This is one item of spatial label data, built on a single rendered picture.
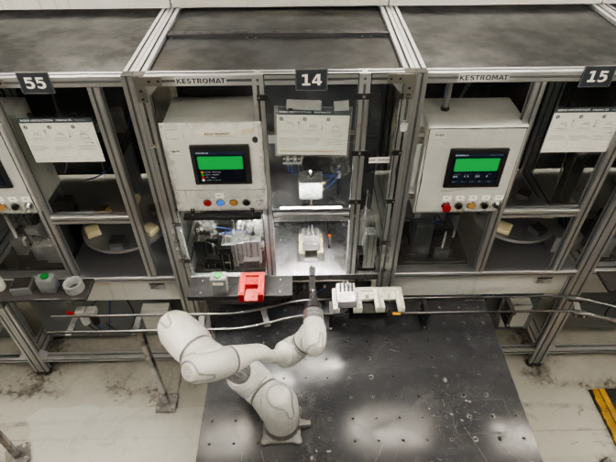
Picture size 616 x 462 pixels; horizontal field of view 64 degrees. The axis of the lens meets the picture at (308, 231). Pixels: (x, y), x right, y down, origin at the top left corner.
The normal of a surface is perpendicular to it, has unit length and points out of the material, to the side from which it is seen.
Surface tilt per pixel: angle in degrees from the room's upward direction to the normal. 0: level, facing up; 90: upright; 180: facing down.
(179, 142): 90
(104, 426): 0
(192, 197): 90
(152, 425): 0
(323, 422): 0
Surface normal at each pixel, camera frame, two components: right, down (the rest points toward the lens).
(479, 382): 0.00, -0.74
